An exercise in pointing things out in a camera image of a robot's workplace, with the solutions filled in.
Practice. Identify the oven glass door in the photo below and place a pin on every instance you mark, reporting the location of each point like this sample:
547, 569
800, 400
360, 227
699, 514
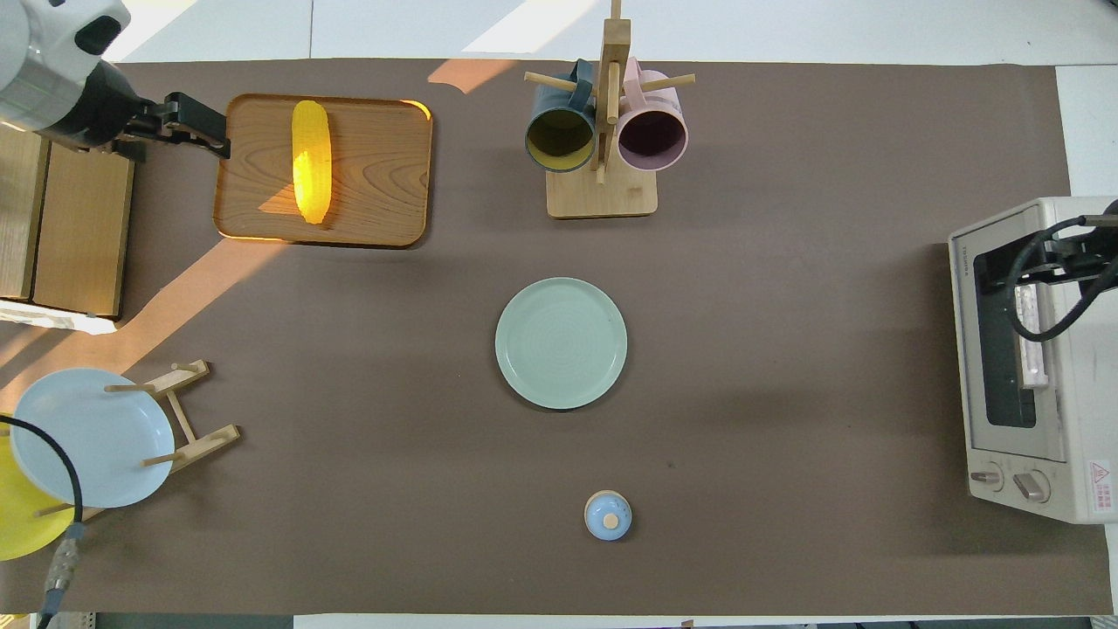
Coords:
969, 367

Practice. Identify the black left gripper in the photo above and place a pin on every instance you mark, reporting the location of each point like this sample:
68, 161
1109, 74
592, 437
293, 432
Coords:
105, 118

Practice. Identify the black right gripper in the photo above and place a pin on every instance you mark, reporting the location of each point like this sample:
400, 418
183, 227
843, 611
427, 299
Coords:
105, 118

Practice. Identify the yellow plate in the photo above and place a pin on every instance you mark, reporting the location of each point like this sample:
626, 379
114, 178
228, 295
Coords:
22, 528

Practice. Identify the dark blue mug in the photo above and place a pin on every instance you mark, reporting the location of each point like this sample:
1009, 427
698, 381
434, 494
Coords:
559, 140

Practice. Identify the wooden mug tree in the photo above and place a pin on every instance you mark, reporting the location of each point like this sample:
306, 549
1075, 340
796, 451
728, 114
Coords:
603, 196

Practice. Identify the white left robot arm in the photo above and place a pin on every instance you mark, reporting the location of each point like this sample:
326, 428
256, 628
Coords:
44, 52

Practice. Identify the yellow corn cob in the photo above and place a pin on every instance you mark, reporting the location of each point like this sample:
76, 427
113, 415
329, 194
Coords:
312, 166

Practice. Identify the wooden lid board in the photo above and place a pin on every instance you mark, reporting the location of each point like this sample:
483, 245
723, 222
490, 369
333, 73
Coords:
83, 227
17, 210

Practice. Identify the white toaster oven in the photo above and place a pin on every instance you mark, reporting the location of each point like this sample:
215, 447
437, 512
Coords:
1083, 419

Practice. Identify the pale green plate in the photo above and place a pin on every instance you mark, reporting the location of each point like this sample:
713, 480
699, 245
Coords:
561, 343

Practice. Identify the pink mug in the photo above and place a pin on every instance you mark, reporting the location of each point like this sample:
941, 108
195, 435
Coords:
651, 135

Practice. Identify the wooden plate rack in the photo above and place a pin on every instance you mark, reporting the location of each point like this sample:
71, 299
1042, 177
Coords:
205, 441

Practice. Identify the light blue plate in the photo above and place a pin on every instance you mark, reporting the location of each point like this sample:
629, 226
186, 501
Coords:
87, 437

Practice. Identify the wooden serving tray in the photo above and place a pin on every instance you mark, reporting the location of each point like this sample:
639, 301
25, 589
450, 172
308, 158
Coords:
384, 175

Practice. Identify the silver oven knob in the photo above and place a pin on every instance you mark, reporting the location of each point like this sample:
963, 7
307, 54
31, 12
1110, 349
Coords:
1032, 486
985, 477

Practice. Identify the blue call bell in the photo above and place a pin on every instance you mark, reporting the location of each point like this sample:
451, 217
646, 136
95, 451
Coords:
608, 517

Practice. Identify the brown table mat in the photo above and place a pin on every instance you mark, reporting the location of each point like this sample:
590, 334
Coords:
786, 349

